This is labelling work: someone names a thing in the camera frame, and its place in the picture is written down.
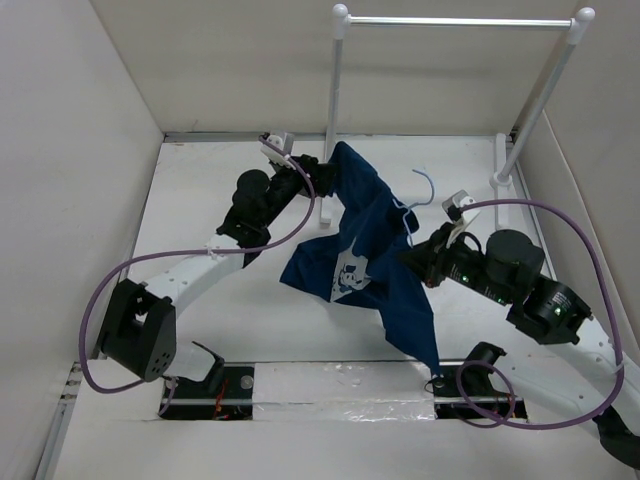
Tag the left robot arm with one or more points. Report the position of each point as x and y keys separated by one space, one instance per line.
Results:
x=139 y=330

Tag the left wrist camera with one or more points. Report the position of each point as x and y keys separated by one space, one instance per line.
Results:
x=277 y=146

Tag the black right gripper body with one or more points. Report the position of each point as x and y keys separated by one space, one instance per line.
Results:
x=457 y=261

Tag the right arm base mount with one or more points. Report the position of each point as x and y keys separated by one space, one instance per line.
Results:
x=476 y=381

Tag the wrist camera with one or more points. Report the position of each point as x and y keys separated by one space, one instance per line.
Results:
x=454 y=209
x=277 y=146

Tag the white clothes rack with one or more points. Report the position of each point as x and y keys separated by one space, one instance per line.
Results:
x=431 y=106

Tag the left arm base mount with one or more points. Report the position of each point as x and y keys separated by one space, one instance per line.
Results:
x=200 y=385

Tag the blue t shirt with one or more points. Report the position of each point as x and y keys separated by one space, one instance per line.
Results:
x=359 y=265

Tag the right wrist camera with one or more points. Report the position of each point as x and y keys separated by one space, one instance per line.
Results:
x=454 y=209

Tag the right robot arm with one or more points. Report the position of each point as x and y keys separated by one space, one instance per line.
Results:
x=508 y=272

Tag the light blue wire hanger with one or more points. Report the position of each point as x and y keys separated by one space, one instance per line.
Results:
x=408 y=209

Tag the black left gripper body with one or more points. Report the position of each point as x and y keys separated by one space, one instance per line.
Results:
x=301 y=181

